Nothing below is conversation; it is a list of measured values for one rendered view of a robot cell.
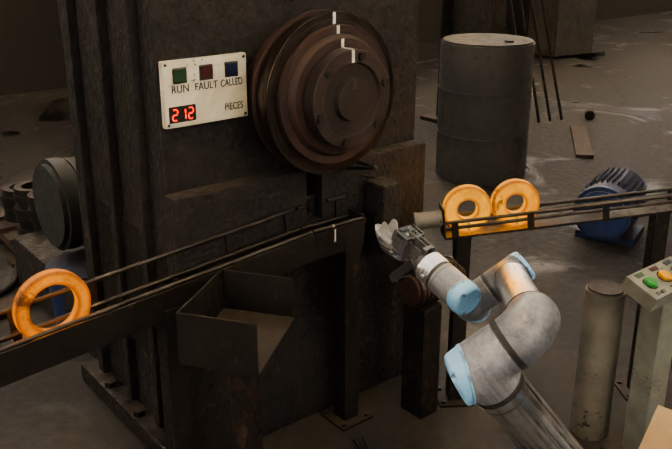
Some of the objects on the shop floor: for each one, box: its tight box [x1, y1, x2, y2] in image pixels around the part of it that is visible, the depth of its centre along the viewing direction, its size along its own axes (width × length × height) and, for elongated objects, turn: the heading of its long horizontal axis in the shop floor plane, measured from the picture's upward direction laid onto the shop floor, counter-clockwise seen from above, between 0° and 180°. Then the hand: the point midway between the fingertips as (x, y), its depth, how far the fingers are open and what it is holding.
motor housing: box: [397, 256, 467, 419], centre depth 274 cm, size 13×22×54 cm, turn 129°
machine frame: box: [53, 0, 426, 449], centre depth 277 cm, size 73×108×176 cm
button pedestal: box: [600, 256, 672, 449], centre depth 249 cm, size 16×24×62 cm, turn 129°
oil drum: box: [435, 33, 535, 187], centre depth 522 cm, size 59×59×89 cm
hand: (378, 229), depth 235 cm, fingers closed
